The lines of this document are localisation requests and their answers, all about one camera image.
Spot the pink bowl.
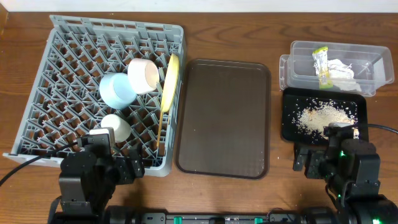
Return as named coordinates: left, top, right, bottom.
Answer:
left=127, top=58, right=160, bottom=95

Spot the clear plastic bin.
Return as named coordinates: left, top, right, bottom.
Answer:
left=279, top=40, right=395, bottom=97

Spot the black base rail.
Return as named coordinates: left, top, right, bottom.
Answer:
left=102, top=205, right=343, bottom=224

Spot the dark brown serving tray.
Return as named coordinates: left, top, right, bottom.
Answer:
left=175, top=59, right=271, bottom=180

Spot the spilled rice food waste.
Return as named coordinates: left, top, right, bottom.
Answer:
left=284, top=96, right=358, bottom=144

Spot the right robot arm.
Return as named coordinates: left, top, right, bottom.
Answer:
left=293, top=123, right=397, bottom=223

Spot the grey plastic dishwasher rack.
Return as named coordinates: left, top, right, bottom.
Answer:
left=4, top=15, right=186, bottom=177

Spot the black rectangular tray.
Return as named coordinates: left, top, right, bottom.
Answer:
left=281, top=88, right=368, bottom=145

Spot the wooden chopstick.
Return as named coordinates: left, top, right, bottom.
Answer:
left=156, top=111, right=164, bottom=147
left=156, top=82, right=163, bottom=95

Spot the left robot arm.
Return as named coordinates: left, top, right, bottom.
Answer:
left=47, top=128, right=145, bottom=224

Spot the green snack wrapper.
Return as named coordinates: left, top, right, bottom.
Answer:
left=312, top=46, right=333, bottom=89

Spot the white paper napkin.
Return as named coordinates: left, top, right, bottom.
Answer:
left=328, top=59, right=361, bottom=91

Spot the white plastic cup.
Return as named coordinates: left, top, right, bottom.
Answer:
left=100, top=114, right=131, bottom=142

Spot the light blue bowl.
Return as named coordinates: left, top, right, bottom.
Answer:
left=99, top=73, right=137, bottom=110

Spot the yellow round plate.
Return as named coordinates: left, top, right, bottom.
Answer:
left=160, top=54, right=180, bottom=113

